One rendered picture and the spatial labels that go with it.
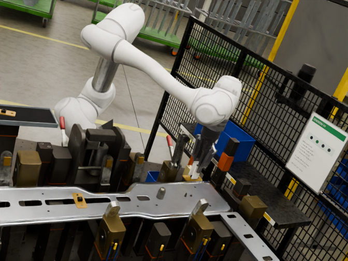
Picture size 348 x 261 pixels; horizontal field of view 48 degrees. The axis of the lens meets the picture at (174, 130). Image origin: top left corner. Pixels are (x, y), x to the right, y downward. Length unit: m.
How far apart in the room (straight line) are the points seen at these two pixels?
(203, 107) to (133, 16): 0.63
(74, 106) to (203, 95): 0.94
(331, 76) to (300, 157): 1.62
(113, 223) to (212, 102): 0.52
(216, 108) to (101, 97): 0.97
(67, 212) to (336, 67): 2.60
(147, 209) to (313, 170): 0.79
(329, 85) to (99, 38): 2.27
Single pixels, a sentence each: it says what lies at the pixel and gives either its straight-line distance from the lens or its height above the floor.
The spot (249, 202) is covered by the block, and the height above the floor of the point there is 1.06.
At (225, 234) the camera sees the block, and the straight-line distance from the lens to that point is 1.62.
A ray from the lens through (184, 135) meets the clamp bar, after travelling 1.72.
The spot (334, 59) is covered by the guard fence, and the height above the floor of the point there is 1.54.
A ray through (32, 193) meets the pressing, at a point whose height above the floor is 1.00.
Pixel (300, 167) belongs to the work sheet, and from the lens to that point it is 1.95.
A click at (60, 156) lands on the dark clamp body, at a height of 1.08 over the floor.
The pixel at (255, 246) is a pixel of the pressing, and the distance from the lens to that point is 1.61.
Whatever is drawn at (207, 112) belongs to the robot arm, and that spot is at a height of 1.47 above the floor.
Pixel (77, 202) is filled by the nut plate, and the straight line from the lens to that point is 1.47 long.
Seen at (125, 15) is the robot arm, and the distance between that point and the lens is 1.73.
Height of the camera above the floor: 1.88
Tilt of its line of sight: 23 degrees down
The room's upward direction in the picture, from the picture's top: 20 degrees clockwise
